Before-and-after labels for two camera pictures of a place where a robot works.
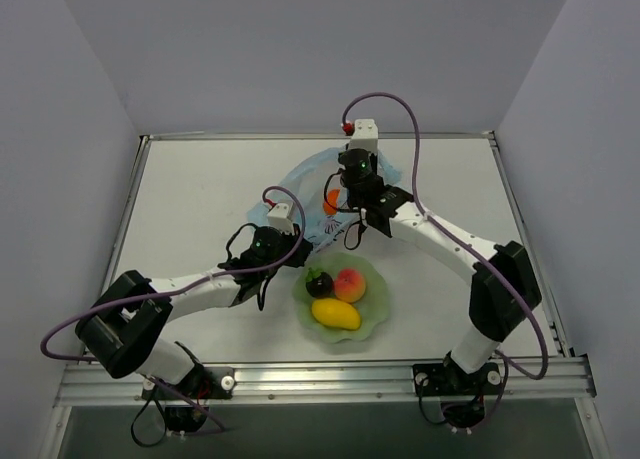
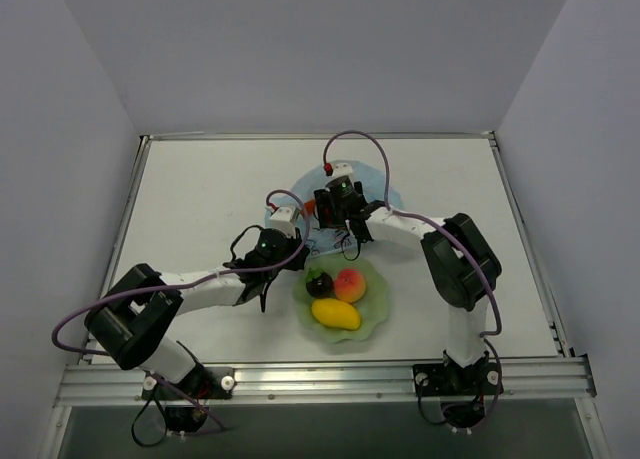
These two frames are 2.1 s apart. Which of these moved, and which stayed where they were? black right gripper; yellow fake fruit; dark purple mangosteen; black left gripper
Moved: black right gripper
Stayed: yellow fake fruit; black left gripper; dark purple mangosteen
